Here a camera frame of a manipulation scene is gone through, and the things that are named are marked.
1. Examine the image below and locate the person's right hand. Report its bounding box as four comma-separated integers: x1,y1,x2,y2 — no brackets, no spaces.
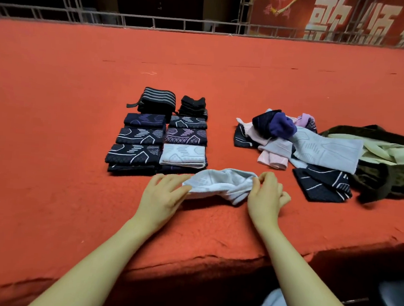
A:
245,169,293,237

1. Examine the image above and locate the person's left hand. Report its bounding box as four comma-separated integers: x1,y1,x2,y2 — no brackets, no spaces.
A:
132,169,196,236

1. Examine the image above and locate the single black purple-lined sock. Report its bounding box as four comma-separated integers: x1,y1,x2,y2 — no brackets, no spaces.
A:
165,126,209,147
107,162,159,178

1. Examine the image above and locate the single black white-patterned sock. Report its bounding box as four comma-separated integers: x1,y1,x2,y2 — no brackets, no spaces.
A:
105,141,163,168
115,125,166,148

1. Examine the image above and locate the single black grey-striped sock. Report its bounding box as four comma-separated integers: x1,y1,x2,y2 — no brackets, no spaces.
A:
169,115,209,132

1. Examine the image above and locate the person's right forearm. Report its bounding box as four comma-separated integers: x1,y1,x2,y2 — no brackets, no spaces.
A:
253,222,378,306

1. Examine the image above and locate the person's left forearm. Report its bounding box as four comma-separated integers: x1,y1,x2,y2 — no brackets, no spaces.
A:
28,211,163,306

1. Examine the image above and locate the single black white-lined sock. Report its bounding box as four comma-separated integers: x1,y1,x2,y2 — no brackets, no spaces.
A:
290,164,355,205

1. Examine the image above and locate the heap of dark patterned socks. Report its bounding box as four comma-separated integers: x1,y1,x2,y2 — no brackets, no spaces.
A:
232,107,319,173

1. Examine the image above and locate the red banner with white print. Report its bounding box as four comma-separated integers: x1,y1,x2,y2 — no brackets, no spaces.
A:
248,0,404,48

